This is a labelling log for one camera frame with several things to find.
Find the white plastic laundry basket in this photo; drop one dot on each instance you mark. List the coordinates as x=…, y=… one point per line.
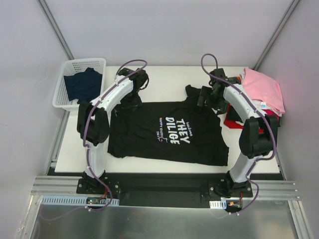
x=70, y=68

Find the magenta t shirt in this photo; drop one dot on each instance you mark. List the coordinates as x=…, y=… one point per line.
x=271, y=113

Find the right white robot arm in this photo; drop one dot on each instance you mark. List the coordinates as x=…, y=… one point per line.
x=258, y=137

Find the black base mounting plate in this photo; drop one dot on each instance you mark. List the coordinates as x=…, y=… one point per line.
x=177, y=190

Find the aluminium frame rail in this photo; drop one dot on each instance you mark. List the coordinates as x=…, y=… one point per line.
x=66, y=185

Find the red t shirt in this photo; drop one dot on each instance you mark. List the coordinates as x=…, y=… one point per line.
x=232, y=119

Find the left white cable duct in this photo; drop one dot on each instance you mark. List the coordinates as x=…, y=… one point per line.
x=78, y=201

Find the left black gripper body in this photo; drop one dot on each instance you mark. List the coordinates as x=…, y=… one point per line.
x=131, y=101

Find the pink t shirt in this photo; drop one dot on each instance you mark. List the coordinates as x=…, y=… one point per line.
x=264, y=87

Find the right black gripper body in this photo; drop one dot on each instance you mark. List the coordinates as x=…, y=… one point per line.
x=206, y=95

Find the right white cable duct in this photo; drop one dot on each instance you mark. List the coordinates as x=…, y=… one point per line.
x=222, y=204

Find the white cable duct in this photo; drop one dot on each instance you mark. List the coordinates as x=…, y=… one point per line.
x=78, y=201
x=222, y=204

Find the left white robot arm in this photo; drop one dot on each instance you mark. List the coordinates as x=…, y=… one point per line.
x=93, y=117

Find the navy blue t shirt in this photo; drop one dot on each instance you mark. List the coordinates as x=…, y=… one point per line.
x=83, y=86

